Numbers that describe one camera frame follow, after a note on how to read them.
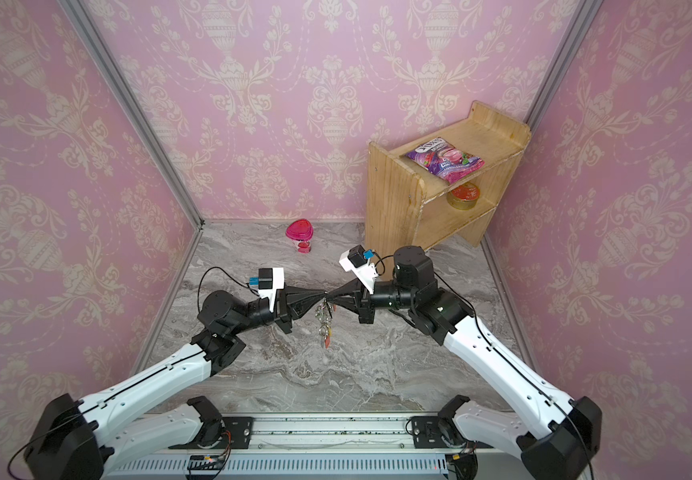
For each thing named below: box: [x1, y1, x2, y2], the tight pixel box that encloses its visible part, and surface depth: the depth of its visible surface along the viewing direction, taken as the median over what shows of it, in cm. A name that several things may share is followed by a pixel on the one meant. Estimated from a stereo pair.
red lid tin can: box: [446, 183, 480, 211], surface depth 97 cm
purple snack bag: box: [405, 137, 486, 185], surface depth 74 cm
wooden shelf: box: [365, 100, 532, 280], surface depth 82 cm
